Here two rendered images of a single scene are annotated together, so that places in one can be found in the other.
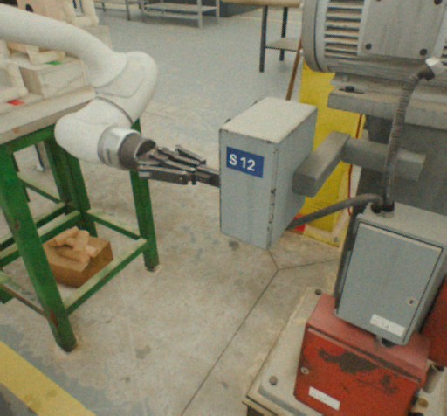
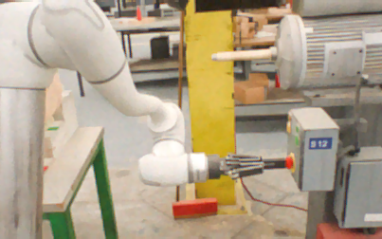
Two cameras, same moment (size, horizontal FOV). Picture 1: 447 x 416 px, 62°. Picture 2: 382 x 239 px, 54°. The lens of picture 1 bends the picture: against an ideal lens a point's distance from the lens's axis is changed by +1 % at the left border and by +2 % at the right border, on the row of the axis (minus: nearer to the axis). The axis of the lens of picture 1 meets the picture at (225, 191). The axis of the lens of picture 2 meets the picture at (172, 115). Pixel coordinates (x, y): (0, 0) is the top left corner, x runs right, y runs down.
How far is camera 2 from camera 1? 0.79 m
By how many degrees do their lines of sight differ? 27
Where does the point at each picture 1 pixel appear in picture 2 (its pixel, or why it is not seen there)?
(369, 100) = (333, 98)
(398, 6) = (344, 55)
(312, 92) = (199, 102)
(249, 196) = (322, 161)
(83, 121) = (167, 156)
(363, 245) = (354, 174)
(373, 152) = (342, 123)
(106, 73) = (170, 121)
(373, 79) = (323, 88)
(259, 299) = not seen: outside the picture
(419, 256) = not seen: outside the picture
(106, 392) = not seen: outside the picture
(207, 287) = not seen: outside the picture
